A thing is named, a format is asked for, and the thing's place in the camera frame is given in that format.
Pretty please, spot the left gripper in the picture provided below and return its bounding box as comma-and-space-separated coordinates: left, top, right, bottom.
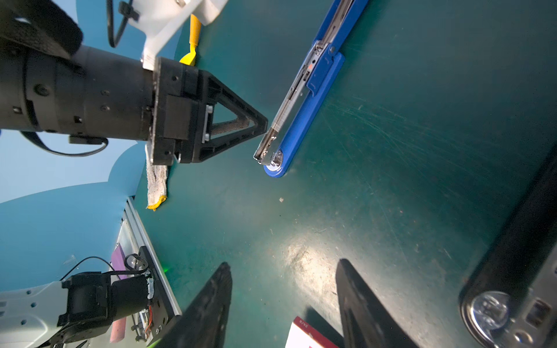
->
1, 41, 213, 165

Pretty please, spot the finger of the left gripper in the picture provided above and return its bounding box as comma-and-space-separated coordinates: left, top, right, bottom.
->
191, 71, 268, 163

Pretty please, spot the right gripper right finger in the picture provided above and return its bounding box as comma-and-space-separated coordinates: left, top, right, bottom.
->
335, 259, 417, 347

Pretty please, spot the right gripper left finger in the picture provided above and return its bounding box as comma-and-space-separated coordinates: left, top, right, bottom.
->
151, 262, 233, 347

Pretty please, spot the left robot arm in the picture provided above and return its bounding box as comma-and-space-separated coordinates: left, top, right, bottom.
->
1, 39, 268, 347

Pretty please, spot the white cotton glove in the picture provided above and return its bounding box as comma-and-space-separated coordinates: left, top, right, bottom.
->
145, 146, 169, 211

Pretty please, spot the yellow toy shovel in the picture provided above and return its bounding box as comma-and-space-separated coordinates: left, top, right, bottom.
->
179, 14, 202, 66

